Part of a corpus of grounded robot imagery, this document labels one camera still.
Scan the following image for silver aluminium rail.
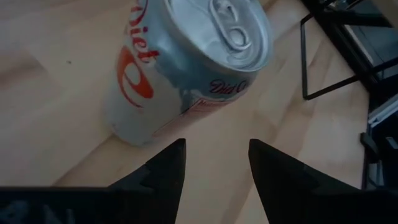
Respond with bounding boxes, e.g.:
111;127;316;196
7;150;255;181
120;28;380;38
368;93;398;127

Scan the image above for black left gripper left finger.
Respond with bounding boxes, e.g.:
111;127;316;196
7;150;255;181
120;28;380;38
0;138;187;224

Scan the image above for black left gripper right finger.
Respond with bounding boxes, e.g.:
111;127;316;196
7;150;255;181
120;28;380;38
248;138;398;224

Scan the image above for black aluminium table frame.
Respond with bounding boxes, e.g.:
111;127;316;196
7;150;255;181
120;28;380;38
300;0;398;190

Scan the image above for silver Diet Coke can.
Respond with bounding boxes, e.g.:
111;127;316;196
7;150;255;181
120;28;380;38
104;0;274;147

